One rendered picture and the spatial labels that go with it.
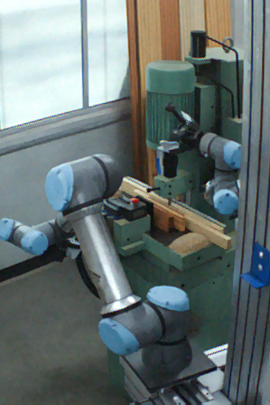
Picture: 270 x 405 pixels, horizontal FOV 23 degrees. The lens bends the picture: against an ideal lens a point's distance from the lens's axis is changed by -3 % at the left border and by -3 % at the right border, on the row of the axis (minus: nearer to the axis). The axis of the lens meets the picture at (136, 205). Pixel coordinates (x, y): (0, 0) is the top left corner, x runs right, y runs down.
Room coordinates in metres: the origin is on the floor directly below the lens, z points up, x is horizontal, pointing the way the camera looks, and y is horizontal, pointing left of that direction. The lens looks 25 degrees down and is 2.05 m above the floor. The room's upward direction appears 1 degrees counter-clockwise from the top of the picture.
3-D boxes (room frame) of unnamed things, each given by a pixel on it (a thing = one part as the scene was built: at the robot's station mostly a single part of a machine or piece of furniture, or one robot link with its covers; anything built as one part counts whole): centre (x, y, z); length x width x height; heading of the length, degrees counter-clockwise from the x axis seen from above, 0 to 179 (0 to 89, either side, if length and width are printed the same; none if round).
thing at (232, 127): (2.39, -0.39, 1.23); 0.09 x 0.08 x 0.15; 127
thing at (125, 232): (2.29, 0.04, 0.92); 0.15 x 0.13 x 0.09; 37
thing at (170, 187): (2.40, -0.15, 1.03); 0.14 x 0.07 x 0.09; 127
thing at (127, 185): (2.42, -0.13, 0.93); 0.60 x 0.02 x 0.05; 37
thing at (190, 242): (2.16, -0.19, 0.92); 0.14 x 0.09 x 0.04; 127
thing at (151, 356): (1.60, -0.09, 0.87); 0.15 x 0.15 x 0.10
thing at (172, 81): (2.39, -0.13, 1.35); 0.18 x 0.18 x 0.31
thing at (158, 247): (2.34, -0.03, 0.87); 0.61 x 0.30 x 0.06; 37
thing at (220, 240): (2.34, -0.16, 0.92); 0.55 x 0.02 x 0.04; 37
